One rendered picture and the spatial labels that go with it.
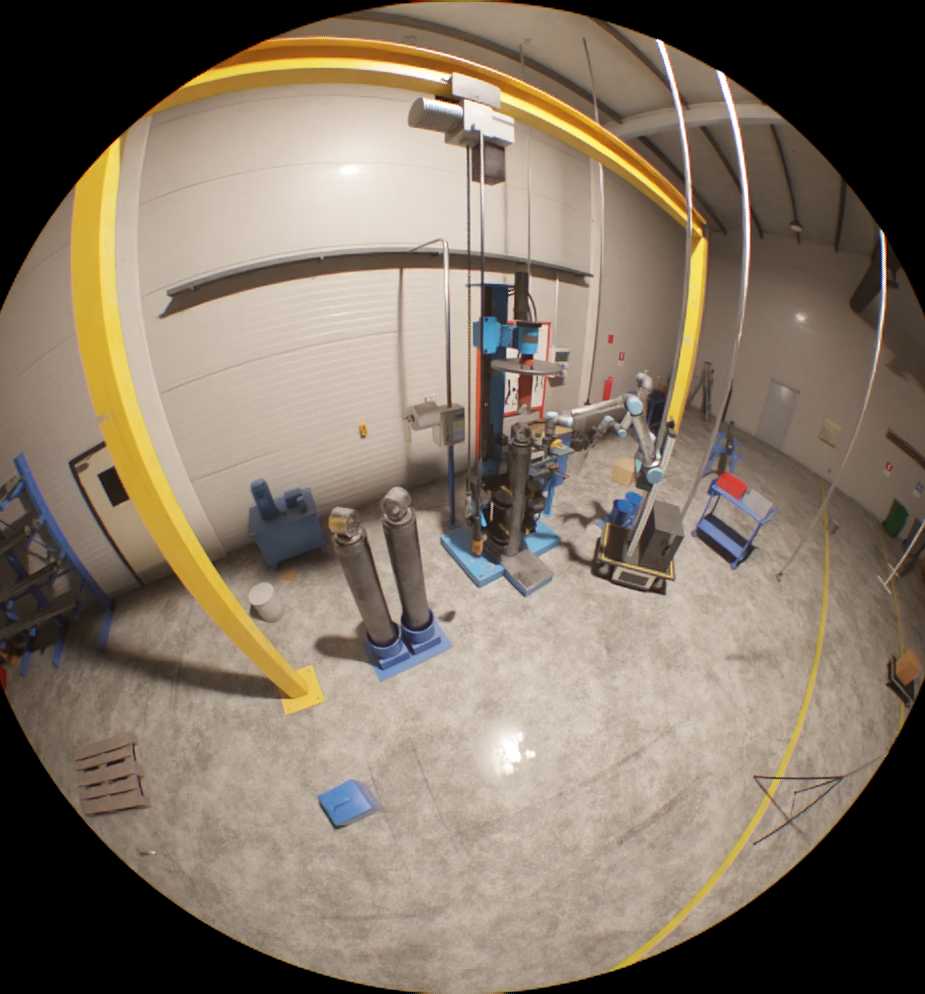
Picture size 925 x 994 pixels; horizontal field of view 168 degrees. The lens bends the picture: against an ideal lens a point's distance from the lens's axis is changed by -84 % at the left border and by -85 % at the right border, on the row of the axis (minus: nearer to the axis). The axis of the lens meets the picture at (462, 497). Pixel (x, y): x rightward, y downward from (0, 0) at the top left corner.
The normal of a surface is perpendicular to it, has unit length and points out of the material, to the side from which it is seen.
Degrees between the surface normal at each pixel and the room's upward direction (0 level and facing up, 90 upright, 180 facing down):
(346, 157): 90
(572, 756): 0
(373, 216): 90
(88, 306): 90
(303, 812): 0
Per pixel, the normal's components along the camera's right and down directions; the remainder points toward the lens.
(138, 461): 0.53, 0.48
